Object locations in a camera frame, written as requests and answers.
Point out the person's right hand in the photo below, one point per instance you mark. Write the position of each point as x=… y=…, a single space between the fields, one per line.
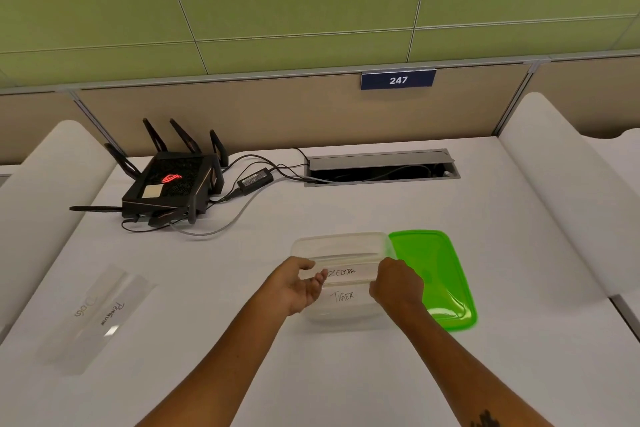
x=400 y=286

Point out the person's left hand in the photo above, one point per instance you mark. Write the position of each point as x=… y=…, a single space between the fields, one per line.
x=287 y=291

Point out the person's right fingers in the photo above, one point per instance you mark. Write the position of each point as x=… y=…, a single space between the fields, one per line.
x=381 y=277

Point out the person's left thumb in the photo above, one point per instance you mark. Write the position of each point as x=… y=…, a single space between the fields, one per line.
x=303 y=264

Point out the clear handwritten plastic strip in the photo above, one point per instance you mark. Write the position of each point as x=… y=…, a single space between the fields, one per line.
x=343 y=296
x=112 y=324
x=82 y=311
x=345 y=269

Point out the person's right forearm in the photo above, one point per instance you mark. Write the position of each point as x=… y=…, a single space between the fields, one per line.
x=450 y=366

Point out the person's left forearm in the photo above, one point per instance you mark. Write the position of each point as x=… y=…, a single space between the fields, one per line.
x=225 y=364

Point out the clear plastic food container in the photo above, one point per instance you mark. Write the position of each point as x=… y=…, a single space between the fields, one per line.
x=345 y=244

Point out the green plastic container lid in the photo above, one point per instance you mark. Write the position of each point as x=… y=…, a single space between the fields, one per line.
x=440 y=271

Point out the black power adapter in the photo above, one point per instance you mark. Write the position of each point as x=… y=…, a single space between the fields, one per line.
x=255 y=179

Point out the black router with antennas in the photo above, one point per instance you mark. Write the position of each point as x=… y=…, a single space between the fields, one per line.
x=167 y=186

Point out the beige desk partition panel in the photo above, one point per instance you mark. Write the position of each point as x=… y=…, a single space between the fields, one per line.
x=250 y=111

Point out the white paper roll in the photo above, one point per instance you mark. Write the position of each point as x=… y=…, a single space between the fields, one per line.
x=555 y=191

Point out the blue number sign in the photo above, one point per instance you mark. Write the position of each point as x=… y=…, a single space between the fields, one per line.
x=398 y=80

